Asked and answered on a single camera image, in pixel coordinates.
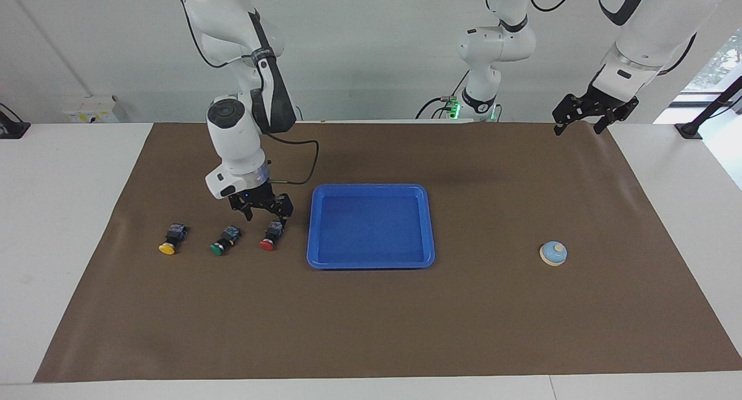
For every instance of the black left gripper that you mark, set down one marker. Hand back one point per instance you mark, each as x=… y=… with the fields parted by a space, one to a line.
x=606 y=101

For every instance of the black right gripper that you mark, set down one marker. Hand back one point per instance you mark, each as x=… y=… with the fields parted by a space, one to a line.
x=255 y=196

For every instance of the red push button switch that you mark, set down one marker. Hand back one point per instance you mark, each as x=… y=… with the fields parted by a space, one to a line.
x=268 y=244

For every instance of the green push button switch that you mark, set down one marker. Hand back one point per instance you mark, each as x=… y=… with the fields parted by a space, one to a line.
x=218 y=249

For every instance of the yellow push button switch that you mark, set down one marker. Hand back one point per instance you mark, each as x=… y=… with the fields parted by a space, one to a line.
x=167 y=248

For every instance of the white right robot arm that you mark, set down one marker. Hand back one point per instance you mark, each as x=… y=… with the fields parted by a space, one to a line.
x=232 y=139

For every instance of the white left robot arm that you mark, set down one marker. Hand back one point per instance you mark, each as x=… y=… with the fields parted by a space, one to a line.
x=649 y=35

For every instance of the blue plastic tray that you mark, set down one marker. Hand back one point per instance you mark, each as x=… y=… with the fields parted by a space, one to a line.
x=371 y=237

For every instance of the light blue service bell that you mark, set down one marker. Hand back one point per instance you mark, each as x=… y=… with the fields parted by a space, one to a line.
x=553 y=254

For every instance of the glass window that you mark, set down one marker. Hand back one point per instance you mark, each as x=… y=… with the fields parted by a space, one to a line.
x=724 y=58

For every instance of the brown table mat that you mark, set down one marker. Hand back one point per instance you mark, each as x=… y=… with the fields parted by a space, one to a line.
x=406 y=319

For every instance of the black angled camera stand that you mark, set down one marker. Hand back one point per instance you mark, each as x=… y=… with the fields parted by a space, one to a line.
x=690 y=130

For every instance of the white electrical wall box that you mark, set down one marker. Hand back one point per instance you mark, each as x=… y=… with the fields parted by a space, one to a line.
x=87 y=113

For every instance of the black table clamp mount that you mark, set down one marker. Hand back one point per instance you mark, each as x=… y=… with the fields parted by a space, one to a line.
x=11 y=130

